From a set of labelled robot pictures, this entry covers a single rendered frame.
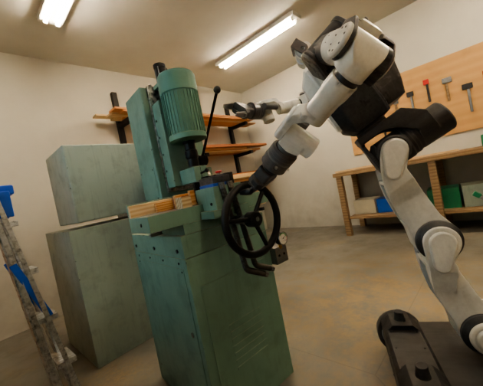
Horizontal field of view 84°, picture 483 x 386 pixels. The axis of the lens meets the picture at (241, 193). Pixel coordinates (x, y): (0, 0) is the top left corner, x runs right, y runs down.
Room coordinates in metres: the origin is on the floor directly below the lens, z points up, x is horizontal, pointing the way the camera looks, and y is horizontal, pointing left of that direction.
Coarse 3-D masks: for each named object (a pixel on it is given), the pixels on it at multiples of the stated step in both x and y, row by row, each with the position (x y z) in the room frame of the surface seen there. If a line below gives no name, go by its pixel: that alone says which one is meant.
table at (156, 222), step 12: (240, 204) 1.08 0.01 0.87; (252, 204) 1.25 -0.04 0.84; (144, 216) 1.03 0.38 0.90; (156, 216) 0.96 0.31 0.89; (168, 216) 0.99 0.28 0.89; (180, 216) 1.02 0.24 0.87; (192, 216) 1.05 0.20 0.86; (204, 216) 1.05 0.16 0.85; (216, 216) 1.01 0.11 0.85; (132, 228) 1.08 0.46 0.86; (144, 228) 0.97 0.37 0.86; (156, 228) 0.95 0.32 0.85; (168, 228) 0.98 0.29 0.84
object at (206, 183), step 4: (228, 172) 1.12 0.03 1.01; (212, 176) 1.03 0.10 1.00; (216, 176) 1.04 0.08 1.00; (220, 176) 1.05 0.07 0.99; (224, 176) 1.07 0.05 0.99; (228, 176) 1.08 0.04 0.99; (232, 176) 1.13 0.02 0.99; (200, 180) 1.09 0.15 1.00; (204, 180) 1.07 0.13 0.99; (208, 180) 1.05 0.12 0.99; (212, 180) 1.03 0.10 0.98; (216, 180) 1.04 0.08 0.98; (220, 180) 1.05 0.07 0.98; (224, 180) 1.06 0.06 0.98; (228, 180) 1.08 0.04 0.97; (232, 180) 1.13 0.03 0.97; (200, 184) 1.10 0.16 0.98; (204, 184) 1.07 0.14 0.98; (208, 184) 1.05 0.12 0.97; (212, 184) 1.03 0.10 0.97; (216, 184) 1.04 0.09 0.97; (200, 188) 1.10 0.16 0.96
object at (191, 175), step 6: (192, 168) 1.22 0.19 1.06; (198, 168) 1.23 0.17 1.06; (204, 168) 1.25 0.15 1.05; (180, 174) 1.31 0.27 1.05; (186, 174) 1.27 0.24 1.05; (192, 174) 1.22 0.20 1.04; (198, 174) 1.22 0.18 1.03; (204, 174) 1.24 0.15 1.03; (186, 180) 1.28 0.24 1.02; (192, 180) 1.23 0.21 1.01; (198, 180) 1.22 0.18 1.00
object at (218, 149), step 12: (120, 108) 2.96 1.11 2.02; (120, 120) 3.36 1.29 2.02; (204, 120) 4.05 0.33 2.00; (216, 120) 4.19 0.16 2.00; (228, 120) 4.35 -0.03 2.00; (240, 120) 4.50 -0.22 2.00; (120, 132) 3.39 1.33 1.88; (216, 144) 3.89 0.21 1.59; (228, 144) 4.07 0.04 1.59; (240, 144) 4.26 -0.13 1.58; (252, 144) 4.48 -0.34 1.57; (264, 144) 4.72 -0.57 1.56; (240, 156) 4.83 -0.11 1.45; (240, 168) 4.88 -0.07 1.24; (240, 180) 4.19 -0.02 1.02
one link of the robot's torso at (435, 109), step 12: (408, 108) 0.93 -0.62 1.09; (432, 108) 0.93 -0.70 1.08; (444, 108) 0.91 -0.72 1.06; (384, 120) 0.96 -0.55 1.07; (396, 120) 0.94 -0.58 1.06; (408, 120) 0.93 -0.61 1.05; (420, 120) 0.92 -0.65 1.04; (432, 120) 0.91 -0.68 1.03; (444, 120) 0.90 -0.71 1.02; (372, 132) 0.97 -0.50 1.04; (408, 132) 0.94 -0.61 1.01; (420, 132) 0.92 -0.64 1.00; (432, 132) 0.92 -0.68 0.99; (444, 132) 0.93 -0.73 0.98; (360, 144) 0.99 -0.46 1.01; (420, 144) 0.94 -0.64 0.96; (372, 156) 0.99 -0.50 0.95
